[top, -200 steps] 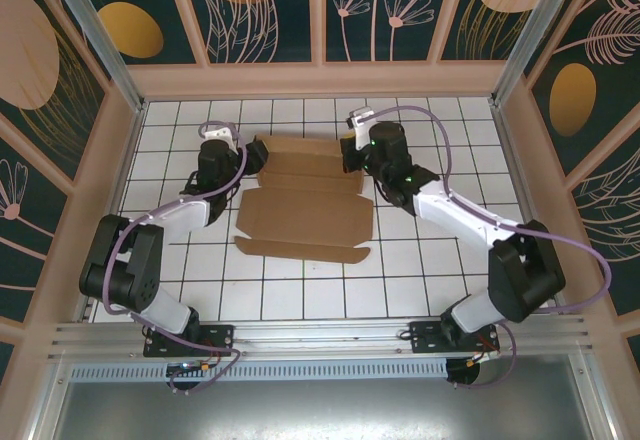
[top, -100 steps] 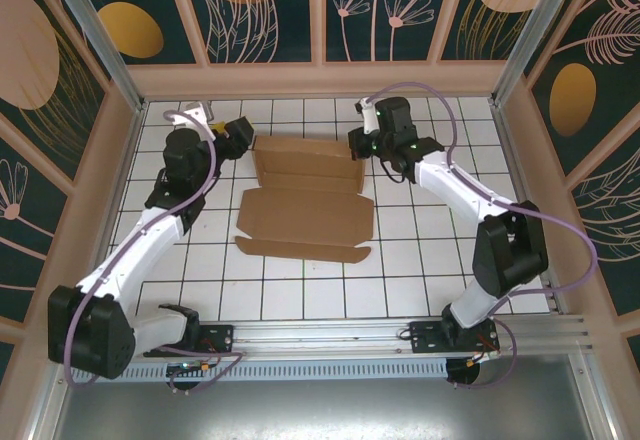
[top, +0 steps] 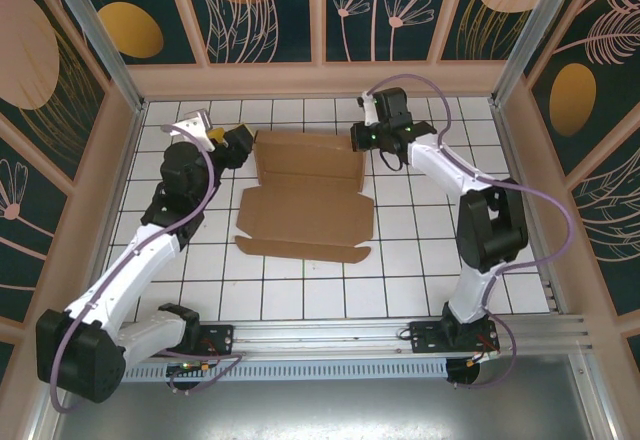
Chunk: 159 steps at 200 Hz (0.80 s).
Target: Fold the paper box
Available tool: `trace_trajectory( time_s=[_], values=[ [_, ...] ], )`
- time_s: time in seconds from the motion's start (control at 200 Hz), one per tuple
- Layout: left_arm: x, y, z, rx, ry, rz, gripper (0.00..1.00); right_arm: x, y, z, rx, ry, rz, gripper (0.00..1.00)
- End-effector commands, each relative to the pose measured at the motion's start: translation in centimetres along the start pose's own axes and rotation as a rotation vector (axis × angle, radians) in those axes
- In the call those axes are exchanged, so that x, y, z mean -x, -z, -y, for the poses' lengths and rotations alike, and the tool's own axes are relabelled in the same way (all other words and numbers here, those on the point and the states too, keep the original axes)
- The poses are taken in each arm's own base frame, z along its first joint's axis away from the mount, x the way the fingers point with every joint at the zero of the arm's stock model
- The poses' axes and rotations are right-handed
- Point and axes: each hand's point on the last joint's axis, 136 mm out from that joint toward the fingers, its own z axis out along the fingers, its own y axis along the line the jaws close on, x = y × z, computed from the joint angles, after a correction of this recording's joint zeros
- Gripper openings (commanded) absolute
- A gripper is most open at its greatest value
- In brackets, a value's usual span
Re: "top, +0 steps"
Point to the brown cardboard box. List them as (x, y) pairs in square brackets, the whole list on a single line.
[(305, 210)]

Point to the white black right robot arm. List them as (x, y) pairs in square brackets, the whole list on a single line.
[(490, 220)]

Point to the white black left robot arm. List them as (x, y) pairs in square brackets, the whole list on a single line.
[(135, 260)]

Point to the small controller board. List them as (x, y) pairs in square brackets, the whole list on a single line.
[(185, 367)]

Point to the grey metal sheet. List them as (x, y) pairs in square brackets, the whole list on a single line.
[(320, 410)]

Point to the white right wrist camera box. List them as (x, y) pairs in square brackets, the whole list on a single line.
[(370, 110)]

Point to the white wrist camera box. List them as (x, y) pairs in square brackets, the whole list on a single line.
[(192, 127), (370, 110)]

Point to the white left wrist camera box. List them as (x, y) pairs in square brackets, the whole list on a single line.
[(192, 127)]

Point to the aluminium table side rail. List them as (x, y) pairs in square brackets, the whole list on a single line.
[(126, 160), (511, 160)]

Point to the aluminium frame post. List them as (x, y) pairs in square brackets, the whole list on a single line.
[(536, 30), (97, 30)]

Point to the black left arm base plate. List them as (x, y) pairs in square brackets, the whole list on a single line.
[(220, 335)]

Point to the aluminium mounting rail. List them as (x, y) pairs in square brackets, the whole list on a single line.
[(320, 332)]

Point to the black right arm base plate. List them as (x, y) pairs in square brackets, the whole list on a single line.
[(425, 337)]

